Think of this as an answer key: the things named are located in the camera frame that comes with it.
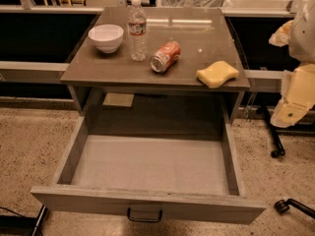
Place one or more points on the black drawer handle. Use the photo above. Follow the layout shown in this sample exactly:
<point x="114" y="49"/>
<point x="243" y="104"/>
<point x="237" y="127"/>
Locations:
<point x="144" y="216"/>

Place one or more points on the open grey top drawer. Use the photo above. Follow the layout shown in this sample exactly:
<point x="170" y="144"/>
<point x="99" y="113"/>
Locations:
<point x="185" y="179"/>

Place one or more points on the yellow sponge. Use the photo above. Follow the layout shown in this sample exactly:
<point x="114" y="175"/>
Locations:
<point x="217" y="74"/>

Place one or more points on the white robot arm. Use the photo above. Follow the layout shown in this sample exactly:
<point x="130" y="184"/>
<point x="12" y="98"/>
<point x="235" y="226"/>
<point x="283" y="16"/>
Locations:
<point x="298" y="86"/>

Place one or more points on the black base bottom left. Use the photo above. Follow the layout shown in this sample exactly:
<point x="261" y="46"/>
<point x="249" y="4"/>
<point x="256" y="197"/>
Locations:
<point x="21" y="222"/>

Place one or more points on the clear plastic water bottle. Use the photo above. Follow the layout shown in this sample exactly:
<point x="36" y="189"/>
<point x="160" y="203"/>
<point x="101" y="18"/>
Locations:
<point x="137" y="31"/>

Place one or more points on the white ceramic bowl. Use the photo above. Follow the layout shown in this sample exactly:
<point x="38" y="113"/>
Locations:
<point x="106" y="38"/>

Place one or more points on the black stand leg with caster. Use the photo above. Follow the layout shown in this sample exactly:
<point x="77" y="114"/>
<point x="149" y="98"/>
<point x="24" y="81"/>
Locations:
<point x="279" y="149"/>

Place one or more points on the red soda can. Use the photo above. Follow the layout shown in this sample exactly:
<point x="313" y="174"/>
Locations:
<point x="165" y="56"/>

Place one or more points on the black caster wheel leg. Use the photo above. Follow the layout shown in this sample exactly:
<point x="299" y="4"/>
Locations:
<point x="282" y="206"/>

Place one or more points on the grey cabinet with top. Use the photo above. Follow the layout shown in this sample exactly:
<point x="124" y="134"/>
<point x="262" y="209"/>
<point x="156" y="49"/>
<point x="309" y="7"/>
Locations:
<point x="204" y="38"/>

